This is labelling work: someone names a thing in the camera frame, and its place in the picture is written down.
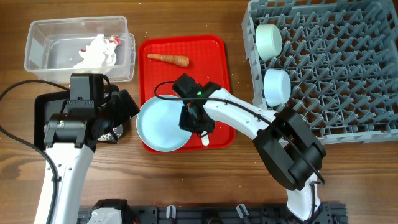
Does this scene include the white plastic spoon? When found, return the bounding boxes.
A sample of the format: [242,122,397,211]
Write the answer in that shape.
[200,131,210,146]

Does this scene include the large light blue plate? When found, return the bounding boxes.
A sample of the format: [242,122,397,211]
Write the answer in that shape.
[136,95,192,152]

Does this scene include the orange carrot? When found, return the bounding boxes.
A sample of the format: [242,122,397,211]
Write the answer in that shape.
[147,54,190,67]

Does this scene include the white napkin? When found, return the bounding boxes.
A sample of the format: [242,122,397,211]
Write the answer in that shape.
[73,49,117,69]

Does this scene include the red snack wrapper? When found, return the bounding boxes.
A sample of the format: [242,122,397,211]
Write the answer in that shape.
[80,34,121,53]

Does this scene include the small light blue bowl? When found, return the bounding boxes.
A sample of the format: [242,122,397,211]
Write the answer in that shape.
[263,69,291,107]

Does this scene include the mint green rice bowl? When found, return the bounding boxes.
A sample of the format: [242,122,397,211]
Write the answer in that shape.
[255,24,282,61]

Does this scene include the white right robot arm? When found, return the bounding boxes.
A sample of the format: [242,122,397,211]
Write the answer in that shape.
[172,73,326,223]

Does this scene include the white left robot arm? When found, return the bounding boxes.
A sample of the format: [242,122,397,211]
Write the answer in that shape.
[34,74,139,223]

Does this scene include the black waste tray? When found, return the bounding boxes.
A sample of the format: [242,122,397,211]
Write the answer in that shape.
[34,91,125,150]

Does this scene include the grey dishwasher rack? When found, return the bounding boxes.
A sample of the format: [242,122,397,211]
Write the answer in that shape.
[242,0,397,144]

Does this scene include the spilled white rice pile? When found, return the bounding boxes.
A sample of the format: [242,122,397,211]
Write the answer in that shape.
[98,125,123,142]

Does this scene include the red plastic tray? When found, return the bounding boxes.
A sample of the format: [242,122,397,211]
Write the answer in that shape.
[138,34,236,152]

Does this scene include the clear plastic bin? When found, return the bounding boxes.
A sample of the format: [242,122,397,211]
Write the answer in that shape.
[24,16,136,83]

